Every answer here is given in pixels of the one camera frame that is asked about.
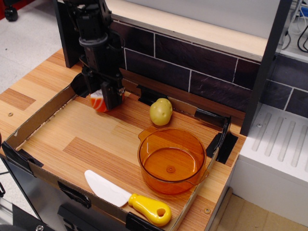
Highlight yellow toy potato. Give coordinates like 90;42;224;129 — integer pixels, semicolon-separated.
150;98;173;126

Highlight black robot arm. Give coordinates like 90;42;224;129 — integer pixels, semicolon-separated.
64;0;125;111

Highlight orange transparent plastic pot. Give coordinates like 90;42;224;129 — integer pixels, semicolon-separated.
138;127;208;194

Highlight orange salmon sushi toy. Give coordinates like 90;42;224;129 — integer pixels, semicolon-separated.
90;89;125;113

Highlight toy knife yellow handle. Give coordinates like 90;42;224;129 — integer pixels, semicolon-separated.
84;170;172;227

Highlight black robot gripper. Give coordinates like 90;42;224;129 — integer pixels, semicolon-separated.
79;32;126;111

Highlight white drainboard sink unit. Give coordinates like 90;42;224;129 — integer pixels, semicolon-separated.
231;104;308;226

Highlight black caster wheel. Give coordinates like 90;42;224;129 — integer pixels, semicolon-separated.
3;0;18;22

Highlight black cables at right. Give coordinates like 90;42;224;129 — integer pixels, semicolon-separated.
280;0;308;52

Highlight cardboard fence with black tape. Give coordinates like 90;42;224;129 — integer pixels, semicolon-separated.
0;64;243;231

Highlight dark shelf frame with tiles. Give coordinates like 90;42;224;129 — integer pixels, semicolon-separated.
53;0;308;137

